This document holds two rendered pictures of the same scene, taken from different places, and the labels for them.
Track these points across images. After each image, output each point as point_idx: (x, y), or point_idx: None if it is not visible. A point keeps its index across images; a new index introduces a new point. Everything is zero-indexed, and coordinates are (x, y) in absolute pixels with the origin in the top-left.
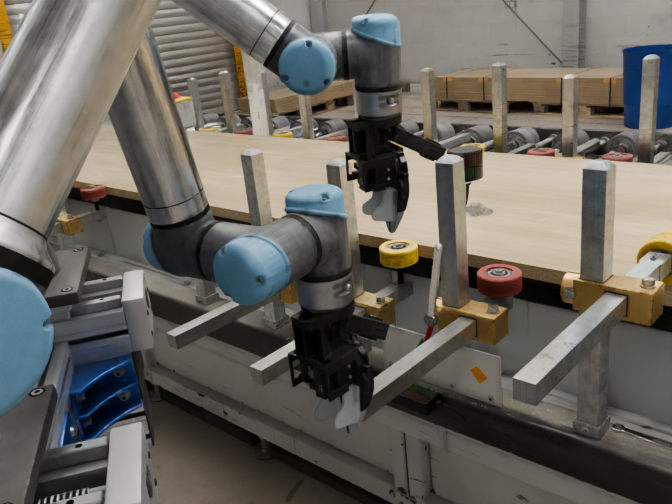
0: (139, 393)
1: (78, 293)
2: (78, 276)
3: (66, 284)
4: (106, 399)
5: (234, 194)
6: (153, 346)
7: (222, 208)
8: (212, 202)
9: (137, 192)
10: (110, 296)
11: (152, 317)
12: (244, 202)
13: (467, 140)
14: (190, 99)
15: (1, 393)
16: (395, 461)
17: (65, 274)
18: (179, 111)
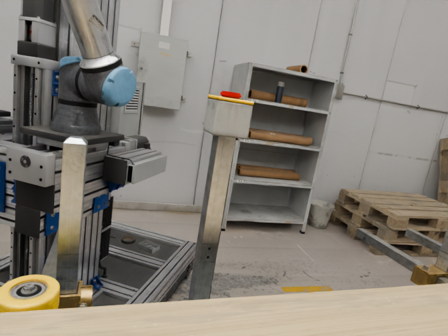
0: (15, 197)
1: (21, 128)
2: (38, 130)
3: (35, 128)
4: (15, 182)
5: (347, 335)
6: (6, 177)
7: (271, 295)
8: (314, 300)
9: (440, 284)
10: (29, 146)
11: (36, 182)
12: (277, 319)
13: None
14: (219, 99)
15: None
16: None
17: (49, 131)
18: (209, 109)
